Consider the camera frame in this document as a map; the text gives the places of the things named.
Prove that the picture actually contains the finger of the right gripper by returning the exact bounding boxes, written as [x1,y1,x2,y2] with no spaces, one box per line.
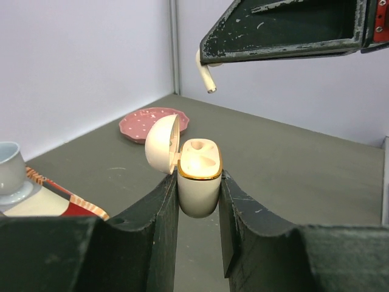
[199,0,369,64]

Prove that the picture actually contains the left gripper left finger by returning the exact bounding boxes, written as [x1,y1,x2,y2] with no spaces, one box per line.
[1,174,179,291]

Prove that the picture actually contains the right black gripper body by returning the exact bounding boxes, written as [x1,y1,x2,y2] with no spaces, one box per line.
[360,0,388,54]

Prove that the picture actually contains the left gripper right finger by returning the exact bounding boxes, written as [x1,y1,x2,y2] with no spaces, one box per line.
[219,172,388,291]

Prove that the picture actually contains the beige earbud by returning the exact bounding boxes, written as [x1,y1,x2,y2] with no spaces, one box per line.
[196,49,216,94]

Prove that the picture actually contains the beige earbud case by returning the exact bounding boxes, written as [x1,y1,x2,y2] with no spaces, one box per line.
[145,114,222,218]

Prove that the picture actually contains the patterned orange placemat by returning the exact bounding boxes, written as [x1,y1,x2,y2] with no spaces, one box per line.
[1,166,109,221]

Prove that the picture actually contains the light blue mug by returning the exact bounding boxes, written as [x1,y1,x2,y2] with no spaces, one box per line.
[1,142,33,206]

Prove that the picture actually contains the pink dotted plate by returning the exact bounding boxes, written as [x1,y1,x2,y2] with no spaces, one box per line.
[119,107,190,144]

